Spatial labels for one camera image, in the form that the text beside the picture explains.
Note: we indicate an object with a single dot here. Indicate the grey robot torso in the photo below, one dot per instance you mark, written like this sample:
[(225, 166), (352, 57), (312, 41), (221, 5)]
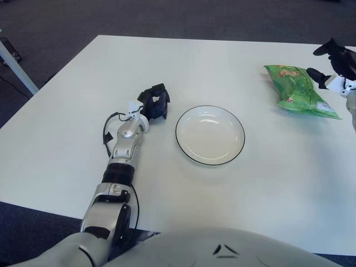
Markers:
[(180, 247)]

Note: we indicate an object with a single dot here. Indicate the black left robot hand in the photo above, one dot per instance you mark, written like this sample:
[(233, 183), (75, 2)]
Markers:
[(155, 107)]

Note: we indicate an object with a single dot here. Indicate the green snack bag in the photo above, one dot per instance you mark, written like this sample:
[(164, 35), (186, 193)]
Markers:
[(297, 89)]

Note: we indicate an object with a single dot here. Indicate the white table leg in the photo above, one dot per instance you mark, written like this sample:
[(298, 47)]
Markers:
[(16, 69)]

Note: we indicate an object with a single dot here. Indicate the black floor object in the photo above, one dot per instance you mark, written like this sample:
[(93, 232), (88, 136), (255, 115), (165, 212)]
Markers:
[(11, 50)]

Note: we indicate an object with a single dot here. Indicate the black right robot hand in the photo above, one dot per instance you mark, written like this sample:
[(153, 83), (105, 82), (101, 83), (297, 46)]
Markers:
[(345, 62)]

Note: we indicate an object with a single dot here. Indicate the white plate with black rim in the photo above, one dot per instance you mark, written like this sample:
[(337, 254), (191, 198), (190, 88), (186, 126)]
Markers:
[(210, 136)]

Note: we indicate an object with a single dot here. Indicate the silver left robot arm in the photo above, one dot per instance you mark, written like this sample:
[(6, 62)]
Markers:
[(128, 132)]

